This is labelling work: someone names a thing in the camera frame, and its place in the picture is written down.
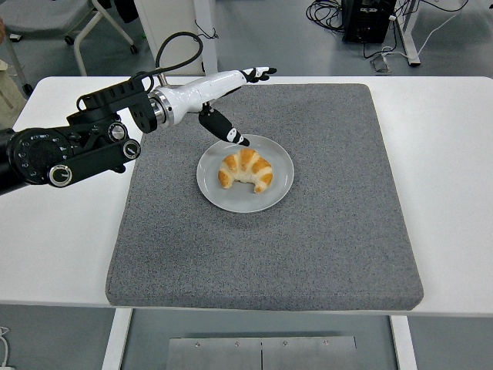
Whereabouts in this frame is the pale grey round plate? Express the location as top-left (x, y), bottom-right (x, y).
top-left (196, 133), bottom-right (295, 214)

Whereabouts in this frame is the black computer case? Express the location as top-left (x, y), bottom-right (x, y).
top-left (341, 0), bottom-right (397, 44)

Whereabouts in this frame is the thin black looped cable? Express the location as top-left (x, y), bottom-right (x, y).
top-left (193, 18), bottom-right (220, 42)

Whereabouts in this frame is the white cabinet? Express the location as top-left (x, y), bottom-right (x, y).
top-left (136, 0), bottom-right (205, 76)

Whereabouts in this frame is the long white floor cable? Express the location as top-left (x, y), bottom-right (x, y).
top-left (381, 0), bottom-right (471, 61)

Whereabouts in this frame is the grey speckled mat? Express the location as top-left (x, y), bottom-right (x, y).
top-left (105, 83), bottom-right (425, 311)

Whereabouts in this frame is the golden croissant bread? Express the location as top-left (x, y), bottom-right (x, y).
top-left (217, 148), bottom-right (274, 193)

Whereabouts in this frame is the black hanging cloth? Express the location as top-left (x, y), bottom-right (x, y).
top-left (98, 0), bottom-right (139, 24)

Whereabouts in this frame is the grey chair with white legs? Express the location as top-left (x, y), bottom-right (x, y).
top-left (0, 0), bottom-right (139, 97)

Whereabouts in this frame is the white desk leg with foot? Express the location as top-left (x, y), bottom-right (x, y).
top-left (396, 0), bottom-right (421, 67)

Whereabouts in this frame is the black floor cable bundle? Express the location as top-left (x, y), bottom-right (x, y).
top-left (306, 0), bottom-right (346, 32)

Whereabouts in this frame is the white upright post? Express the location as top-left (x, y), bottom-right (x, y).
top-left (193, 0), bottom-right (220, 77)

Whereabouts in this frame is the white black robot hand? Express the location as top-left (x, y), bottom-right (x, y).
top-left (152, 66), bottom-right (277, 148)

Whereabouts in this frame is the clear plastic floor item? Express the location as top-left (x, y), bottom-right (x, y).
top-left (370, 55), bottom-right (393, 74)

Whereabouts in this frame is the white table leg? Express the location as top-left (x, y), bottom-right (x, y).
top-left (388, 314), bottom-right (419, 370)
top-left (100, 308), bottom-right (134, 370)

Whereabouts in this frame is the grey metal plate with screws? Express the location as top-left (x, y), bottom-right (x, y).
top-left (166, 335), bottom-right (358, 370)

